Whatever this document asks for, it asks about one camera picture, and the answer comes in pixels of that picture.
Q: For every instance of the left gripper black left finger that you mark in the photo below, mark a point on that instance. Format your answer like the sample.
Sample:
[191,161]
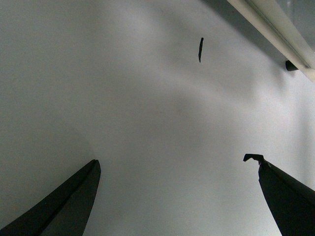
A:
[65,211]

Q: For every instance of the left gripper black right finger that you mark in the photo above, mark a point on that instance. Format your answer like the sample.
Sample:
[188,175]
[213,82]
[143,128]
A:
[291,203]

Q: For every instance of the cream Toshiba toaster oven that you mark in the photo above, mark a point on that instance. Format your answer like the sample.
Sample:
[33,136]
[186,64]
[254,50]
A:
[275,25]

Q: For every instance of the small black rubber strip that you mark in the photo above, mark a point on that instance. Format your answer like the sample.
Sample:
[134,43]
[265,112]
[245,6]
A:
[200,49]

